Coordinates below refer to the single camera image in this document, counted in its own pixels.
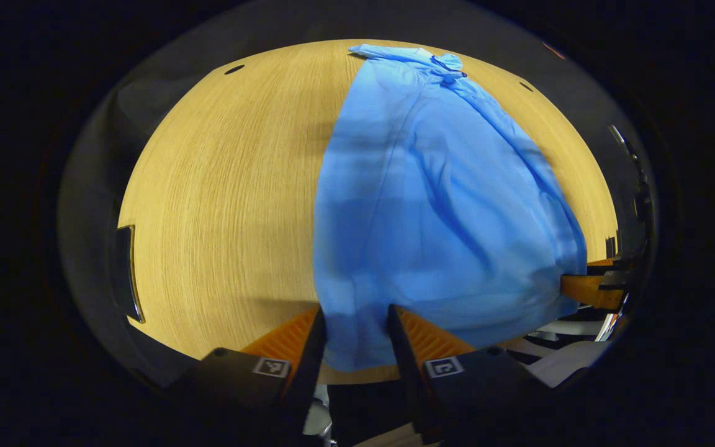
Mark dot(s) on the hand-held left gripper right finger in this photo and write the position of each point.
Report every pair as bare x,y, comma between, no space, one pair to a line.
404,372

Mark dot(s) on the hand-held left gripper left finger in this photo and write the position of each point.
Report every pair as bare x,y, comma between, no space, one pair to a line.
308,379

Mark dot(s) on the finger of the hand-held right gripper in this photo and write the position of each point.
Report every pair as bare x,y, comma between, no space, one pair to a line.
590,290
601,262

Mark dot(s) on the light blue T-shirt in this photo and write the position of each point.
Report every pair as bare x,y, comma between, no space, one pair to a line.
432,217

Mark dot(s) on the white striped object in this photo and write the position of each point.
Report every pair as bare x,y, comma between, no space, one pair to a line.
565,366

